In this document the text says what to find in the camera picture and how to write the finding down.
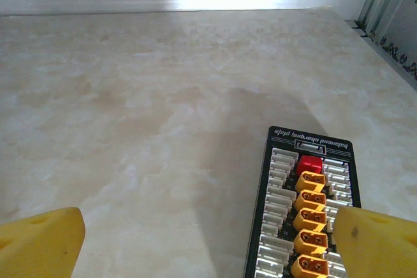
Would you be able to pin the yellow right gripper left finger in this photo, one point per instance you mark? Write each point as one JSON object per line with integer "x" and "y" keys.
{"x": 36, "y": 245}

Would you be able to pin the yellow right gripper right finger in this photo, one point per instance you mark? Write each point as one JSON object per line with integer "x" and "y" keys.
{"x": 378, "y": 248}

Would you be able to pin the black orange snack packet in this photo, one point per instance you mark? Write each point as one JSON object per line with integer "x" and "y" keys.
{"x": 309, "y": 143}

